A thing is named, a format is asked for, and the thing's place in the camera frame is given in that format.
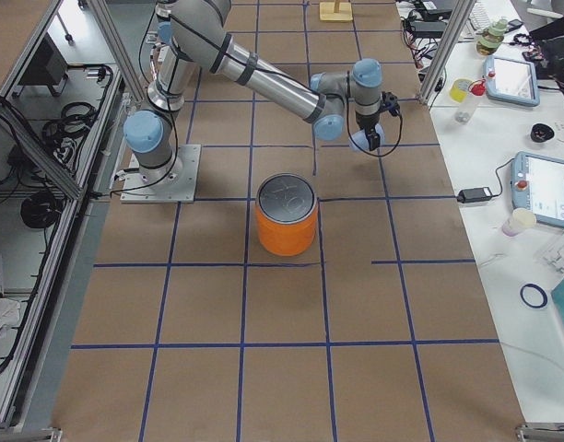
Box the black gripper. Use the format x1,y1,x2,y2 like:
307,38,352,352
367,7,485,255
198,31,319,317
355,112,382,151

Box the white paper cup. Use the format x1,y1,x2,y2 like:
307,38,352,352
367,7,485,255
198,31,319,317
349,123,385,153

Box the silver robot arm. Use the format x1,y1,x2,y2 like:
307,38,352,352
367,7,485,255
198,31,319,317
123,1,395,191

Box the cream plastic cup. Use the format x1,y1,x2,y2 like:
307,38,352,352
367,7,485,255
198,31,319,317
501,208,537,237

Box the yellow tape roll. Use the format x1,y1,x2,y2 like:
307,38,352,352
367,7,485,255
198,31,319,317
449,78,474,103

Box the orange cylindrical can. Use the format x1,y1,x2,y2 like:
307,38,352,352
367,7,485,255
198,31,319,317
255,173,318,257

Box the clear plastic bottle red cap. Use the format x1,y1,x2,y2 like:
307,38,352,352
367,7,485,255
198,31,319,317
454,79,486,123

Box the black power adapter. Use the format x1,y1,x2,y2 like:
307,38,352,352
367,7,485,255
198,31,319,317
456,187,493,204

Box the wooden mug stand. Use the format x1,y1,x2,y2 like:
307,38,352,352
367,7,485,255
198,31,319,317
319,0,353,22

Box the upper teach pendant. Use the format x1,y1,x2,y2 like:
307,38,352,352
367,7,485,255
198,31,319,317
483,55,540,107

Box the teach pendant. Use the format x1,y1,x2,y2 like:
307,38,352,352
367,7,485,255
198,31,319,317
511,151,564,228
483,55,540,107

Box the green glass teapot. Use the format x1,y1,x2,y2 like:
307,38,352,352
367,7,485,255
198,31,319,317
476,17,508,56

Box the black round bowl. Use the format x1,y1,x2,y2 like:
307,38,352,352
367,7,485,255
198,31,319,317
530,123,555,143

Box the lower teach pendant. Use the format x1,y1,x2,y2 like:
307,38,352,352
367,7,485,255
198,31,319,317
511,151,564,228

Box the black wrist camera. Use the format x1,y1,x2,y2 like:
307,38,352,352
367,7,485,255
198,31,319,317
381,91,401,117

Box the black power brick with cables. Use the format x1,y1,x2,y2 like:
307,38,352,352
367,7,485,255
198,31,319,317
402,18,447,39

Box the aluminium frame post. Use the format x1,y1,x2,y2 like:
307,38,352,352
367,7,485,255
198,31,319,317
417,0,476,104

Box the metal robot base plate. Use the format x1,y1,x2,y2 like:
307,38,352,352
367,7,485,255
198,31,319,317
120,145,202,204

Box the blue tape ring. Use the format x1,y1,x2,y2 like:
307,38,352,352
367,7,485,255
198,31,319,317
520,284,548,309

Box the coiled black cables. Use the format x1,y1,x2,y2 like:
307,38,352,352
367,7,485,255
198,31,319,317
41,101,101,148

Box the aluminium frame rack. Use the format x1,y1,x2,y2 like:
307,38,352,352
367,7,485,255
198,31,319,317
0,1,154,435

